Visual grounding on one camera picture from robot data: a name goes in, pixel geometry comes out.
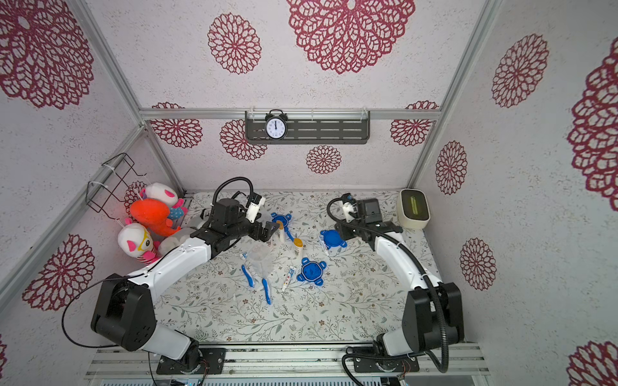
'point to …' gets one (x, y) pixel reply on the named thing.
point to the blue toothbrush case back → (290, 236)
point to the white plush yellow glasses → (135, 241)
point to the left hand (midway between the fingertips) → (269, 220)
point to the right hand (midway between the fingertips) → (341, 221)
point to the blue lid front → (312, 271)
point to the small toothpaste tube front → (290, 274)
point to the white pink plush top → (162, 192)
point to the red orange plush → (154, 215)
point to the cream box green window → (413, 208)
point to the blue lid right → (333, 238)
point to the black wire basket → (117, 169)
